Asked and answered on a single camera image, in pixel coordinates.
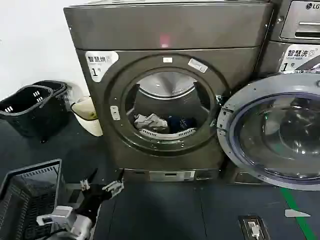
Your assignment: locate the black floor socket box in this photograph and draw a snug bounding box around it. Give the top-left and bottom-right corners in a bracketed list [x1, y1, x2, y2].
[237, 214, 272, 240]

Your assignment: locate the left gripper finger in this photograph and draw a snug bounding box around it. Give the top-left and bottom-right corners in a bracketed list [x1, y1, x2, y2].
[79, 167, 99, 193]
[101, 168, 126, 200]

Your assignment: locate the grey mesh laundry basket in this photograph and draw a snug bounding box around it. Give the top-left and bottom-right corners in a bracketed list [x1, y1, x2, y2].
[0, 158, 67, 240]

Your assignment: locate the dark blue garment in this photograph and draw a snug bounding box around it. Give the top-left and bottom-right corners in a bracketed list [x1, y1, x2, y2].
[165, 115, 193, 134]

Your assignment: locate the grey front-load dryer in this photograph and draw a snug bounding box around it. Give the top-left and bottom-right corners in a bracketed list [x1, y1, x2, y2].
[63, 0, 275, 185]

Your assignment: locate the white grey crumpled garment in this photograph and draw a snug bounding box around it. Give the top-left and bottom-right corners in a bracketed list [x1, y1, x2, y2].
[133, 113, 169, 132]

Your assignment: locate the round glass dryer door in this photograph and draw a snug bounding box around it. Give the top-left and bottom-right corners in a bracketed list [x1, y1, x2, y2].
[216, 72, 320, 191]

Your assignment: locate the white plastic bin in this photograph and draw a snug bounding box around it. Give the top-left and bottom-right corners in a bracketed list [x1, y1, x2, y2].
[70, 95, 104, 138]

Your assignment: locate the grey washer with label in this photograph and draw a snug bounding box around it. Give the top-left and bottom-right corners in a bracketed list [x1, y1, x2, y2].
[226, 37, 320, 186]

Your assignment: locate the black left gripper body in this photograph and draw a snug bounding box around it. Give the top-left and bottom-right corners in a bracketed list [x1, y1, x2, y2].
[74, 183, 112, 224]

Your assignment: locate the green floor tape strip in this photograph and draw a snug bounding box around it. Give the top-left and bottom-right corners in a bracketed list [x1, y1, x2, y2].
[279, 187, 319, 240]

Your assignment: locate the black plastic laundry basket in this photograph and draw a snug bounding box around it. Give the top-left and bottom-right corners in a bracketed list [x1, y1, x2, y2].
[32, 79, 74, 112]
[0, 84, 70, 138]

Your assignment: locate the white plug with cable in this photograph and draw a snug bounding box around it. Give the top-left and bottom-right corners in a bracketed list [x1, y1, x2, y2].
[247, 220, 262, 238]

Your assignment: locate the white arrow floor sticker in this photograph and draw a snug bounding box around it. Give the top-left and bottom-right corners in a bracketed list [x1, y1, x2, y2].
[284, 209, 312, 218]

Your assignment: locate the silver stacked machine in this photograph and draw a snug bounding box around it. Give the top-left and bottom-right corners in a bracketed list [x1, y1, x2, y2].
[276, 0, 320, 43]

